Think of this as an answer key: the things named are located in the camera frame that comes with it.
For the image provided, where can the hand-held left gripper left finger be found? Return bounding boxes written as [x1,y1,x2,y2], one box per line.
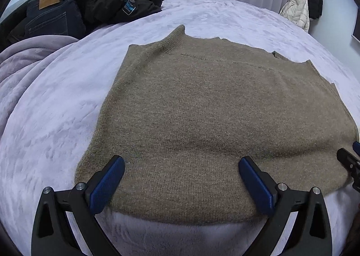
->
[31,155,126,256]

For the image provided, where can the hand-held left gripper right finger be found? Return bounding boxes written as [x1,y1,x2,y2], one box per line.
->
[238,156,333,256]

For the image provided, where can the olive brown knit sweater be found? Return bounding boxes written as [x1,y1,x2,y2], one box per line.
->
[74,25,360,224]

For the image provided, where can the white puffer jacket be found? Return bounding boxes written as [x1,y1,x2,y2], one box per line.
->
[279,0,310,33]

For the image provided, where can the grey crumpled blanket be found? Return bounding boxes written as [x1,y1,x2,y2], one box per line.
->
[0,35,79,121]

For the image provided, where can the dark blue jeans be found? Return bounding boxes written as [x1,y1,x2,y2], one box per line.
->
[8,0,86,41]

